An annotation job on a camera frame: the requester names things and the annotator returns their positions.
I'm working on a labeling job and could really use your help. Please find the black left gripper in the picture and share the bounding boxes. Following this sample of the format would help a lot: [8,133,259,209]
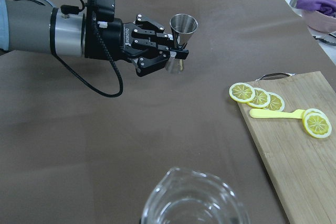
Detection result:
[84,6,189,77]

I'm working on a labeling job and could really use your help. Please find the steel double jigger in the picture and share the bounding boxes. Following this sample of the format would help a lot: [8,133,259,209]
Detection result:
[165,14,198,73]

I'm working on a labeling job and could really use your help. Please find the clear glass measuring cup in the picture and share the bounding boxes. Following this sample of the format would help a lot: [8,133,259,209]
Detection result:
[140,167,250,223]

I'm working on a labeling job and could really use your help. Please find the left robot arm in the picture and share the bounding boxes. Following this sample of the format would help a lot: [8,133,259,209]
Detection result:
[1,0,188,77]

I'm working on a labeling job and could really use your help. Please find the lemon slice outer end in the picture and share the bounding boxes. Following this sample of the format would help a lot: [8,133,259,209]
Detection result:
[229,82,255,103]

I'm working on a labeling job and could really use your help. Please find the lemon slice middle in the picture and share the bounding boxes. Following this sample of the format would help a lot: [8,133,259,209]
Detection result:
[247,88,271,109]

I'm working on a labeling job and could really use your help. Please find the lemon slice inner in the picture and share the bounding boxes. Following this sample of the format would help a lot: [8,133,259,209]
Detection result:
[264,92,285,112]

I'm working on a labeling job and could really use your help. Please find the purple cloth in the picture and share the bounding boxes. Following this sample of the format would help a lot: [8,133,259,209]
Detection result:
[296,0,335,17]

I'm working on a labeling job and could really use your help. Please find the pink bowl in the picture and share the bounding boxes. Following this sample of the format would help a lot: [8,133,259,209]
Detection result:
[301,0,335,33]

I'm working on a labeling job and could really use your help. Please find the lemon slice on knife tip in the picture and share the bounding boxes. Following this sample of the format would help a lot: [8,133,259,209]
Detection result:
[302,108,332,138]

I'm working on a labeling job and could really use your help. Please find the wooden cutting board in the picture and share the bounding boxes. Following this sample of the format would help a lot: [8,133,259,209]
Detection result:
[239,71,335,223]

